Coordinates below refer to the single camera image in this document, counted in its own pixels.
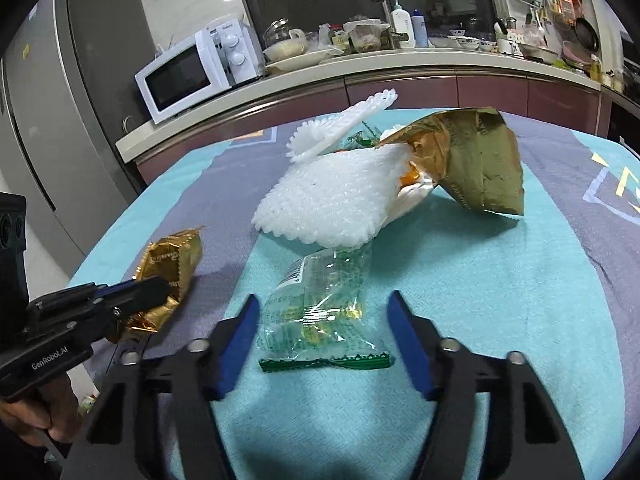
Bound white bowl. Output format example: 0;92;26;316
263;40;307;63

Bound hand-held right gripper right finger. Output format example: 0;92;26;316
386;290;586;480

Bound clear wrapper with green edge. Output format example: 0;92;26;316
256;247;392;373

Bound white microwave oven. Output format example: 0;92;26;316
134;19;266;127

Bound small white foam net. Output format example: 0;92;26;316
286;89;400;163

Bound kitchen counter with maroon cabinets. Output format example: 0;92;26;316
115;47;640;186

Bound blue striped cloth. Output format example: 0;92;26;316
67;107;640;480

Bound grey refrigerator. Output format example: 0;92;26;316
0;0;173;271

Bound white mug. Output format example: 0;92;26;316
495;34;522;57

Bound wide orange peel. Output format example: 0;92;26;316
397;160;424;191

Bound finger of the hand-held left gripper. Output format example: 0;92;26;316
102;276;175;326
92;280;151;298

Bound clear plastic food container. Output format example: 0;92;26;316
345;20;392;54

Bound white plate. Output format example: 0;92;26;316
265;50;346;74

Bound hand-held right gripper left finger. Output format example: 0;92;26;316
60;294;261;480

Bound white and blue bottle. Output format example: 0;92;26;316
411;8;429;49

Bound black frying pan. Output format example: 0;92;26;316
572;16;599;52

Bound white pump bottle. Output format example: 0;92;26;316
390;0;416;50

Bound small gold snack wrapper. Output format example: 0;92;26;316
116;226;205;345

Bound large white foam net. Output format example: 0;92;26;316
251;147;418;250

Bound large gold foil bag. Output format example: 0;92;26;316
372;106;526;217

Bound glass jar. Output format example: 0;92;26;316
262;18;292;49

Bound person's left hand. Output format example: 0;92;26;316
0;375;82;447

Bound green plastic wrapper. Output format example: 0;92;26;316
345;120;383;152

